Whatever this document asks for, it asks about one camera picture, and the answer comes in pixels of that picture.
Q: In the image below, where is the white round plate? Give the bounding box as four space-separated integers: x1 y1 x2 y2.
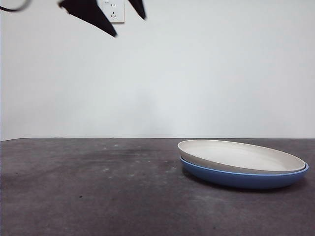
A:
177 139 307 175

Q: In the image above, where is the blue round plate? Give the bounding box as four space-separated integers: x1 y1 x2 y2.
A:
179 157 310 190

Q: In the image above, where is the white wall socket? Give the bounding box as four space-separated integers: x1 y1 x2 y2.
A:
97 0 126 25

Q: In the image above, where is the black cable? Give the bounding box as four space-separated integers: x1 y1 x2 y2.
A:
0 0 32 12

